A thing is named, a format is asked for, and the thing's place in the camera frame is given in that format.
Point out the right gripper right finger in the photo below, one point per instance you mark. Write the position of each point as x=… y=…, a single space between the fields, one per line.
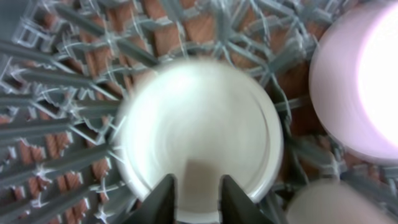
x=236 y=207

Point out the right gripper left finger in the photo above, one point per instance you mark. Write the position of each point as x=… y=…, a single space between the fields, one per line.
x=158 y=207

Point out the grey-green bowl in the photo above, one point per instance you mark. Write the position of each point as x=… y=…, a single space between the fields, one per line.
x=199 y=120

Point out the white cup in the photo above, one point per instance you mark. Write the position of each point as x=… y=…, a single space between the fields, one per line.
x=330 y=202

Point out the small white plate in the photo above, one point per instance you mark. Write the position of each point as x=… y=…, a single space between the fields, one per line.
x=353 y=81

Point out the grey dishwasher rack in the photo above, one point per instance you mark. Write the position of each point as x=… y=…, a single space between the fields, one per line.
x=66 y=67

